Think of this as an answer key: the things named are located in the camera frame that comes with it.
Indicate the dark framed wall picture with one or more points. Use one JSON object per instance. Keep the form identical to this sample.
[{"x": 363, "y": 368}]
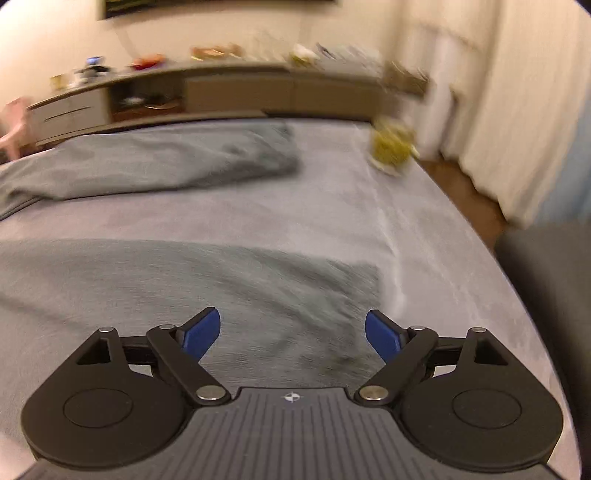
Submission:
[{"x": 184, "y": 5}]

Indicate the pile of white items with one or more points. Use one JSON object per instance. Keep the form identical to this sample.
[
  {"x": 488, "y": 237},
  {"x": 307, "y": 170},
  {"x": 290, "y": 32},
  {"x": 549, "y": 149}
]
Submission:
[{"x": 332, "y": 56}]

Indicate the pink chair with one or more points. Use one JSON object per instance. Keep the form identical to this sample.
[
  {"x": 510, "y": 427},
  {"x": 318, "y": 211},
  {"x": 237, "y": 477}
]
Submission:
[{"x": 16, "y": 122}]

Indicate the dark grey chair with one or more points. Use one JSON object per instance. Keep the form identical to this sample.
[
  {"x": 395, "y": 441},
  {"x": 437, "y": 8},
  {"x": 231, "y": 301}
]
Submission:
[{"x": 554, "y": 286}]

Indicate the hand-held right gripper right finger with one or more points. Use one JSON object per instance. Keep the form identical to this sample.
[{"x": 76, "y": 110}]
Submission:
[{"x": 383, "y": 336}]

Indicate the tray of snacks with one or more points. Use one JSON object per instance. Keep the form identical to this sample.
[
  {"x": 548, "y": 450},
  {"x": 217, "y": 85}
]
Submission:
[{"x": 216, "y": 51}]

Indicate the cream curtain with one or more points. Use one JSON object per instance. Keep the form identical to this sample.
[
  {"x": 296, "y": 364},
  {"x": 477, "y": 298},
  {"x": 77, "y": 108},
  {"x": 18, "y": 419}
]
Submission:
[{"x": 517, "y": 101}]

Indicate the long low sideboard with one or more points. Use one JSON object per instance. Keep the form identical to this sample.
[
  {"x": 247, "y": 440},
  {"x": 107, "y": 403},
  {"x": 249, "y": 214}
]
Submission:
[{"x": 240, "y": 90}]

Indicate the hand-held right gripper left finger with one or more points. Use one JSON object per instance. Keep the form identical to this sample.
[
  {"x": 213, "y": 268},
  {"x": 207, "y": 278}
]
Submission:
[{"x": 203, "y": 333}]

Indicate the grey-green garment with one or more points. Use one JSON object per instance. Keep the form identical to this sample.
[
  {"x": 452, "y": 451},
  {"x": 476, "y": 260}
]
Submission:
[{"x": 184, "y": 286}]

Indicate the black device with blue light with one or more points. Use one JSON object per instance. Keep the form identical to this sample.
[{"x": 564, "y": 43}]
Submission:
[{"x": 94, "y": 69}]

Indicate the yellow-green cloth bundle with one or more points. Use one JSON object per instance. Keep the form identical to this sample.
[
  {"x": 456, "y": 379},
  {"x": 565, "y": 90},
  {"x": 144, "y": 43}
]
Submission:
[{"x": 390, "y": 145}]

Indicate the red plate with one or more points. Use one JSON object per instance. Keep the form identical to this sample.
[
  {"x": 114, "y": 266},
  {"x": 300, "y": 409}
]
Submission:
[{"x": 147, "y": 61}]

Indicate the yellow-green cup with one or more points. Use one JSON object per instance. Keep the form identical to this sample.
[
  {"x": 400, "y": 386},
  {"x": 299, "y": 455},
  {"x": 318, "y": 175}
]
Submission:
[{"x": 57, "y": 82}]

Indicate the bed with grey sheet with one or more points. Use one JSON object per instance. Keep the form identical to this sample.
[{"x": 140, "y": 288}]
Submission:
[{"x": 415, "y": 230}]

